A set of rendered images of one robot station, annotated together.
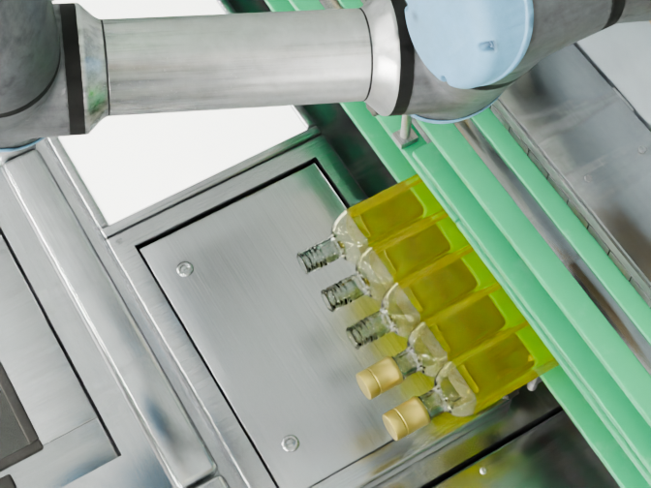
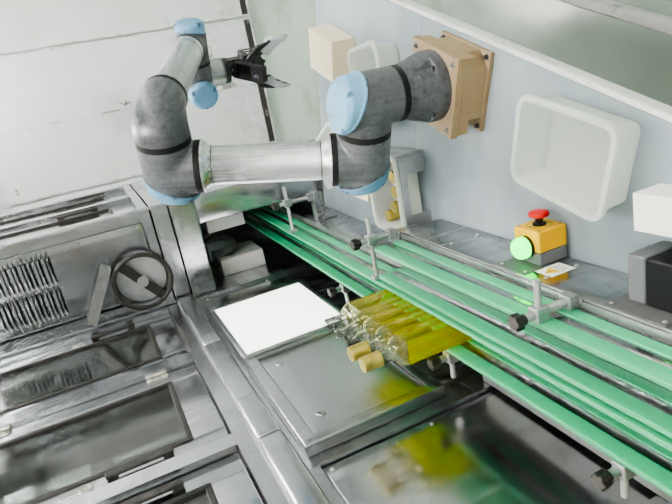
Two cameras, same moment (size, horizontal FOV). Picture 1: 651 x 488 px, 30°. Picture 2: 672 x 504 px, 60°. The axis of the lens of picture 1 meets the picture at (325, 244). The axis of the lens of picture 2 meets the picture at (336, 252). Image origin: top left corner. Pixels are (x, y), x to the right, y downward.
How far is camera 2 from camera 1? 92 cm
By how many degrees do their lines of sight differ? 43
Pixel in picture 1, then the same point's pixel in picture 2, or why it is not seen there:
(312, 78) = (295, 156)
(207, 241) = (292, 354)
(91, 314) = (230, 382)
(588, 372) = (462, 316)
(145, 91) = (225, 160)
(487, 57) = (350, 99)
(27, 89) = (171, 134)
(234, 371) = (296, 392)
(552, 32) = (378, 93)
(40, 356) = (203, 408)
